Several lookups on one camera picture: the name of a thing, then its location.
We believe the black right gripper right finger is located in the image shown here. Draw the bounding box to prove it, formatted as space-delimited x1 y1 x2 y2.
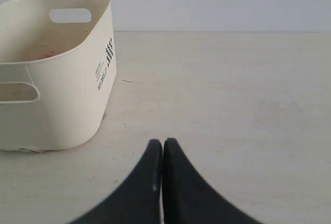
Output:
162 138 260 223

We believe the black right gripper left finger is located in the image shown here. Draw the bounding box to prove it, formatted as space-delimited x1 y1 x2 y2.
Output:
72 139 162 223

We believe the cream plastic bin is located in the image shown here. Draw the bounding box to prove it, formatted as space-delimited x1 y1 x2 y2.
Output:
1 0 116 152

